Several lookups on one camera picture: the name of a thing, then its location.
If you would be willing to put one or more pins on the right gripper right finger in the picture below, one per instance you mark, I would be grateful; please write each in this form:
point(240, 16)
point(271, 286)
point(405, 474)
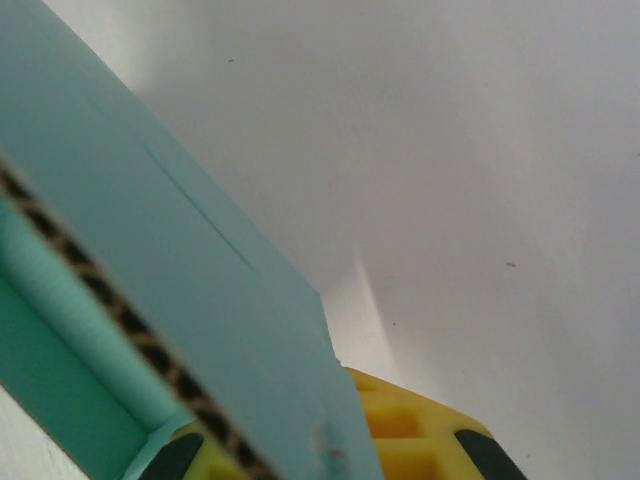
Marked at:
point(425, 430)

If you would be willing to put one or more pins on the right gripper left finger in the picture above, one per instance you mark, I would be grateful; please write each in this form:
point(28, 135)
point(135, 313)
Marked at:
point(200, 462)

